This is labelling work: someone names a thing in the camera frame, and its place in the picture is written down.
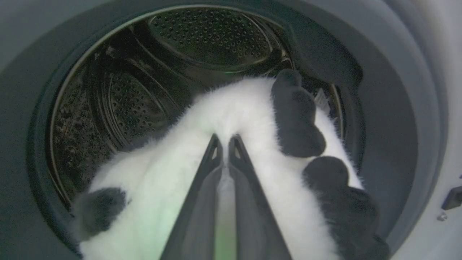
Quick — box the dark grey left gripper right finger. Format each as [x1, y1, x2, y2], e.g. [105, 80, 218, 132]
[228, 134, 292, 260]

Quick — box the grey rubber door gasket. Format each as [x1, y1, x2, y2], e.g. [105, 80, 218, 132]
[0, 0, 448, 260]

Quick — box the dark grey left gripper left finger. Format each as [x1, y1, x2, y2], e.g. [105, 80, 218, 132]
[160, 134, 223, 260]

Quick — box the white front-load washing machine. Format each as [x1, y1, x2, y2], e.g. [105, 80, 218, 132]
[0, 0, 462, 260]

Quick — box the perforated steel washer drum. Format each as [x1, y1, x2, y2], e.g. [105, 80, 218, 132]
[49, 5, 345, 208]

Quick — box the white and black plush toy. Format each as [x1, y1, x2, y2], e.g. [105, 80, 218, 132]
[69, 69, 390, 260]

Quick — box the black door latch slot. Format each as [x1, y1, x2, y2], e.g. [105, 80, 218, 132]
[441, 185, 462, 211]

